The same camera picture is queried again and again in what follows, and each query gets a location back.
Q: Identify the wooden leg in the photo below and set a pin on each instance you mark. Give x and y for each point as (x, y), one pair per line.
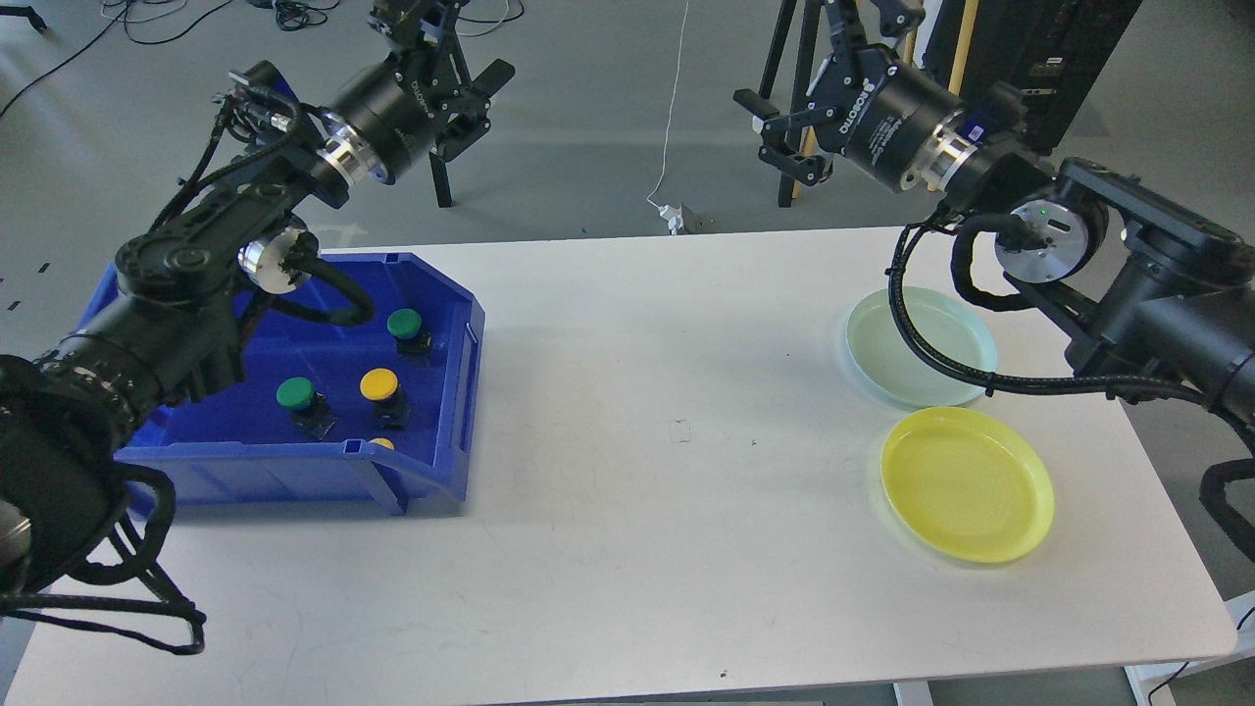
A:
(964, 38)

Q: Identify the white power adapter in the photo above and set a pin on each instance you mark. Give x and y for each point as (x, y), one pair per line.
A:
(681, 220)

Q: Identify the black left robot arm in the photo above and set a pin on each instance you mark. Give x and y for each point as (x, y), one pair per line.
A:
(83, 531)

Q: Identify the blue plastic bin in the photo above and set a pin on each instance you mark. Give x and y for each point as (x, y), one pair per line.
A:
(239, 446)

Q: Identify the green push button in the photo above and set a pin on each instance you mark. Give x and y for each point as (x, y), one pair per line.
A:
(409, 331)
(306, 408)

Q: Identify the black equipment cabinet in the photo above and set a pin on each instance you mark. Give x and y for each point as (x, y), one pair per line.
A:
(1050, 52)

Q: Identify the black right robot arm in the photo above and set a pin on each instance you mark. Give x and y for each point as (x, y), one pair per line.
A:
(1155, 299)

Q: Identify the yellow plate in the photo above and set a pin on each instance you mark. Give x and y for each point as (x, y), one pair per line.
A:
(967, 485)

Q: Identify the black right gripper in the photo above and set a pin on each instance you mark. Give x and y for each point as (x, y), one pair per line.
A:
(867, 105)

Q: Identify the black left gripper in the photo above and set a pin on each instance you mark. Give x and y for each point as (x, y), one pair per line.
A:
(381, 122)

